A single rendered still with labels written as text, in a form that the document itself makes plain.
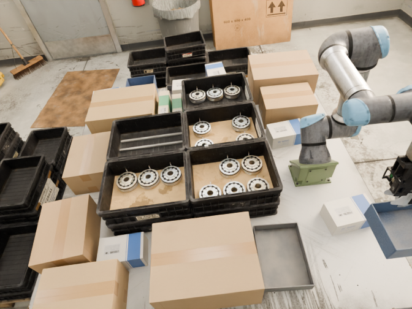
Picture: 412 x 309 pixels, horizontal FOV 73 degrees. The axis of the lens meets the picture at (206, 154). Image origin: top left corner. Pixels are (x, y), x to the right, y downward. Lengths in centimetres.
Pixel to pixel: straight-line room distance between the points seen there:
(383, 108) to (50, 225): 133
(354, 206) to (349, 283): 32
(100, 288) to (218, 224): 50
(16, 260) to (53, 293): 98
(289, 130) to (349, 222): 59
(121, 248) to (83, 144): 66
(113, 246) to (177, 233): 32
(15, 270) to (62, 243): 88
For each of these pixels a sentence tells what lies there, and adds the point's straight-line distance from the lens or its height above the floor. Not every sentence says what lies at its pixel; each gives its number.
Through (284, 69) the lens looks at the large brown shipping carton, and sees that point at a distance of 193.
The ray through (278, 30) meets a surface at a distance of 413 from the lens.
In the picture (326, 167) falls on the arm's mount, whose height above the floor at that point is 84.
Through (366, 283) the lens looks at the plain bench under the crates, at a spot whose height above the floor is 70.
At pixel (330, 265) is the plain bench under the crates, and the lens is 136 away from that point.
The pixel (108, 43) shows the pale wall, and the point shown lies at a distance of 440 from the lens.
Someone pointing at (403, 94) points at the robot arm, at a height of 143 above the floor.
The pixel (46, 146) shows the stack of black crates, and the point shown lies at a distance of 263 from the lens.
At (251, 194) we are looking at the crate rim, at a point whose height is 93.
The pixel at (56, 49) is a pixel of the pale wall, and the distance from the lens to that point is 466.
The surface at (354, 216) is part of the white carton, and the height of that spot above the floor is 79.
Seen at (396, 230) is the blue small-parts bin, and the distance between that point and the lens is 108.
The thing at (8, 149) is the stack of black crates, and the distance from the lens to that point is 263.
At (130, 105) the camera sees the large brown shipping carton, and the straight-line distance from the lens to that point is 177.
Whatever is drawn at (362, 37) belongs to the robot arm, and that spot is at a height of 142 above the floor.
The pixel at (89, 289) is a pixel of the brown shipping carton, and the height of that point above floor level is 86.
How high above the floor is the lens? 193
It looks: 49 degrees down
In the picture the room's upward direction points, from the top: 8 degrees counter-clockwise
